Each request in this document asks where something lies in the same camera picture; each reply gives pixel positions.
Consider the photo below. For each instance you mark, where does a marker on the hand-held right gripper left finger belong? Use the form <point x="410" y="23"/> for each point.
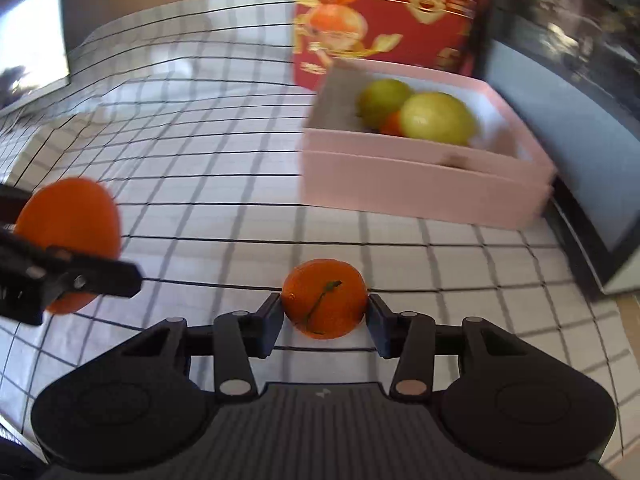
<point x="272" y="320"/>

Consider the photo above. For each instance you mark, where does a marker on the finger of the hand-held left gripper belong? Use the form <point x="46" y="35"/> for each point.
<point x="12" y="200"/>
<point x="100" y="277"/>

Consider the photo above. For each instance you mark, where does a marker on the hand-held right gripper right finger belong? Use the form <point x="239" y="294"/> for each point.
<point x="377" y="320"/>

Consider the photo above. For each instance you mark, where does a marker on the stemmed orange mandarin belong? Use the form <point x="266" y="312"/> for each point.
<point x="325" y="295"/>

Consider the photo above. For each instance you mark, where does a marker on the large orange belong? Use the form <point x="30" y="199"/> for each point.
<point x="70" y="215"/>

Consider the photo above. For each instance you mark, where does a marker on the pink gift box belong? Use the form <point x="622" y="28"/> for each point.
<point x="400" y="190"/>

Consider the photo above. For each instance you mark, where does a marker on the medium orange mandarin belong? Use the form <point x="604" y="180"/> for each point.
<point x="391" y="125"/>

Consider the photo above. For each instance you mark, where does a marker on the green pear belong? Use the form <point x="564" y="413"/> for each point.
<point x="437" y="117"/>

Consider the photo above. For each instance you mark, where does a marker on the green lemon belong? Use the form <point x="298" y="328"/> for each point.
<point x="380" y="97"/>

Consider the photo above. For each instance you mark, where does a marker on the white black checked tablecloth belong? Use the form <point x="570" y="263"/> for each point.
<point x="200" y="200"/>

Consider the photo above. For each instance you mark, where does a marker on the computer monitor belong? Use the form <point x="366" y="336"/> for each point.
<point x="35" y="45"/>

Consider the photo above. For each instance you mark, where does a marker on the black monitor on right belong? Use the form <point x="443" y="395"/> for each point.
<point x="575" y="110"/>

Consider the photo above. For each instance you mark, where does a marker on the red printed snack bag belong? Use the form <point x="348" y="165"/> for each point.
<point x="400" y="25"/>

